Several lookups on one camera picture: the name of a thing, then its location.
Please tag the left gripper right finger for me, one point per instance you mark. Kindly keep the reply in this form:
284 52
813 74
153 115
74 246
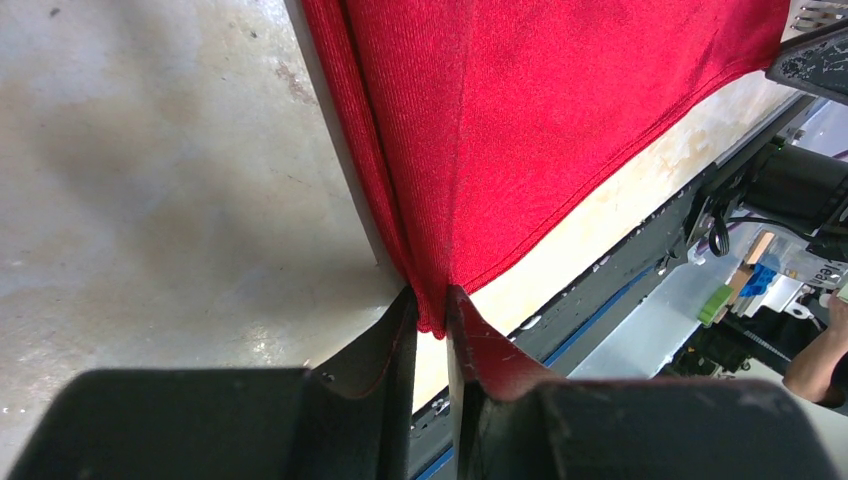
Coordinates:
517 419

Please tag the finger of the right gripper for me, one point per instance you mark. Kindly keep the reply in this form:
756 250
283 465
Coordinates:
814 63

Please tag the red cloth napkin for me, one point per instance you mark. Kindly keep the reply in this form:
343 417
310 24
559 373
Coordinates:
475 127

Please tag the dark metal fork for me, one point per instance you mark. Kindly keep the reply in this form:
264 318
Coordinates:
817 14

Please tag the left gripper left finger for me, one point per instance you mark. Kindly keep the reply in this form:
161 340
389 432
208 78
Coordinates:
348 418

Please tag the blue green clutter items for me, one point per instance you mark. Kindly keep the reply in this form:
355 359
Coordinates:
775 272

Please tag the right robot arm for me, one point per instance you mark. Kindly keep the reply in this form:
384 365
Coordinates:
801 191

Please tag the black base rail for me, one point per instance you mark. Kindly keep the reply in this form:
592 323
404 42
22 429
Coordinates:
627 314

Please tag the person forearm in background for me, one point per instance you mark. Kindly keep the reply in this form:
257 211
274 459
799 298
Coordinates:
809 375

